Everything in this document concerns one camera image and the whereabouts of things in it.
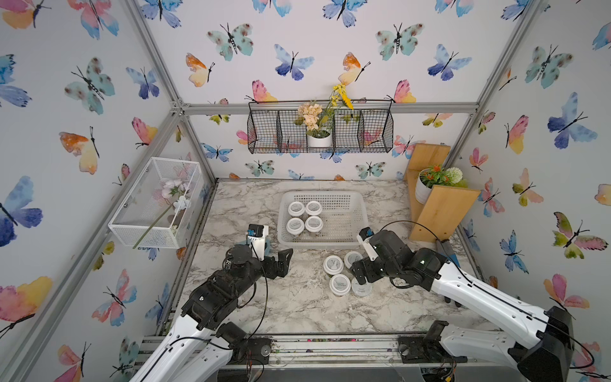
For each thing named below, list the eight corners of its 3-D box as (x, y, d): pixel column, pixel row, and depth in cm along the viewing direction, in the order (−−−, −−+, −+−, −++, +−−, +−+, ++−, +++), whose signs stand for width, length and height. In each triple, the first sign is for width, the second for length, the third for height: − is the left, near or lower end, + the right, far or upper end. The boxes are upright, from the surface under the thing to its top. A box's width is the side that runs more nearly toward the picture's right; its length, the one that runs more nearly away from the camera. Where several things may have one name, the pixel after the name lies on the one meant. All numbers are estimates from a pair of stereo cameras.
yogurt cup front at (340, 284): (329, 299, 86) (330, 292, 80) (328, 282, 90) (329, 274, 84) (349, 299, 85) (352, 292, 80) (348, 281, 90) (350, 274, 84)
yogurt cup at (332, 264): (323, 279, 90) (324, 271, 85) (323, 263, 94) (323, 255, 89) (342, 279, 90) (344, 271, 85) (341, 263, 94) (343, 255, 89)
